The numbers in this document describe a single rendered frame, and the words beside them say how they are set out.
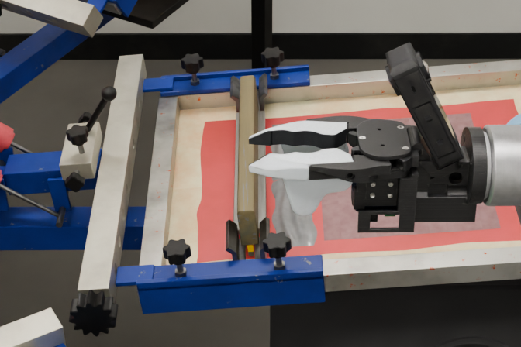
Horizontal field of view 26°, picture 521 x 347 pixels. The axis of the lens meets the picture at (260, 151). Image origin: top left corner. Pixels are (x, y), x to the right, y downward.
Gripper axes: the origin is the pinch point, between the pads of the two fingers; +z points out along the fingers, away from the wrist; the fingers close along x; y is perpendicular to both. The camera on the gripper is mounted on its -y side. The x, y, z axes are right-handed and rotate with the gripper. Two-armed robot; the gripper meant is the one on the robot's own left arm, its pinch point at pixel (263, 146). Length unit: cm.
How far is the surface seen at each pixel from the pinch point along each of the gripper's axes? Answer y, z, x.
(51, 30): 54, 48, 154
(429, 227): 56, -29, 72
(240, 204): 49, 3, 68
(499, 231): 55, -41, 69
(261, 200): 54, 0, 77
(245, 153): 47, 2, 82
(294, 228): 57, -6, 74
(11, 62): 56, 55, 140
